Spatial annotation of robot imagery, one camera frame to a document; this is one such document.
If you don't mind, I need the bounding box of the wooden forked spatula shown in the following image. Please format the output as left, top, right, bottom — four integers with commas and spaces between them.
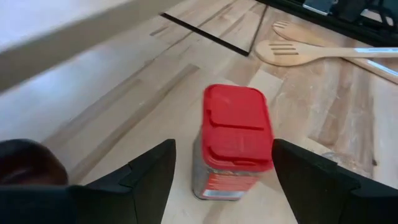
272, 20, 398, 85

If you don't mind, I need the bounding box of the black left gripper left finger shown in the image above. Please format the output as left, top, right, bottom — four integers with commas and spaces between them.
70, 139, 177, 224

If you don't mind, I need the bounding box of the wooden slotted spatula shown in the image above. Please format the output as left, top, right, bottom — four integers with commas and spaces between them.
254, 39, 398, 67

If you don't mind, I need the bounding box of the small glass spice jar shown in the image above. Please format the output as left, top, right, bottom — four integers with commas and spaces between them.
322, 151, 374, 180

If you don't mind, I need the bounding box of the smoked paprika tin red lid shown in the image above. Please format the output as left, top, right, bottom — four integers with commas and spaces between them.
192, 83, 275, 202

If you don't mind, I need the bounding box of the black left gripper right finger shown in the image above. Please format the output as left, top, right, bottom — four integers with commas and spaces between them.
272, 139, 398, 224

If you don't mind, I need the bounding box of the dark red apple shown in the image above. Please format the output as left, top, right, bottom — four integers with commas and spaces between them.
0, 138, 69, 187

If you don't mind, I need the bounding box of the black aluminium table frame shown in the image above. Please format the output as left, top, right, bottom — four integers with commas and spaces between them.
257, 0, 398, 48

